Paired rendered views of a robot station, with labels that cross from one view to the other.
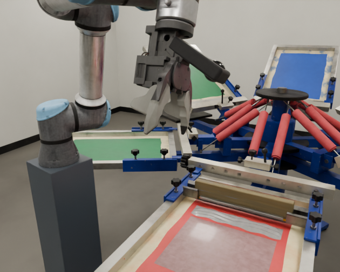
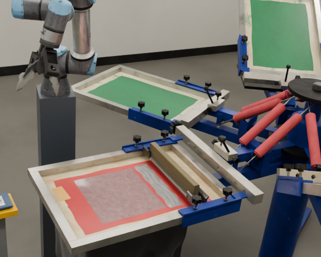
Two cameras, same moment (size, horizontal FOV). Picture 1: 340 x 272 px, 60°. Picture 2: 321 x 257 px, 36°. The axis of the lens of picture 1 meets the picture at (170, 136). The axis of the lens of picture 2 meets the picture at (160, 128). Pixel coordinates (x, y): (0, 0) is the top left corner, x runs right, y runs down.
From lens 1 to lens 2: 1.51 m
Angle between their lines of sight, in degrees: 29
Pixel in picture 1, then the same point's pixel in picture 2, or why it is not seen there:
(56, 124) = not seen: hidden behind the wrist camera
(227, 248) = (127, 195)
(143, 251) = (75, 172)
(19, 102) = (134, 10)
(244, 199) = (171, 170)
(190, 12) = (51, 38)
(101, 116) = (85, 67)
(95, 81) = (80, 42)
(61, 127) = not seen: hidden behind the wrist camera
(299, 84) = not seen: outside the picture
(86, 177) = (68, 109)
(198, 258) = (101, 190)
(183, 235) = (110, 176)
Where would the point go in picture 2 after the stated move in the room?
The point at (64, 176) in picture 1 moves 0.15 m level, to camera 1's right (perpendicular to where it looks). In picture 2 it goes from (50, 103) to (72, 112)
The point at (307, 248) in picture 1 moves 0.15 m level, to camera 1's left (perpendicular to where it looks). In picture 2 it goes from (171, 215) to (141, 202)
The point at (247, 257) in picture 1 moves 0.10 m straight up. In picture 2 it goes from (131, 204) to (133, 185)
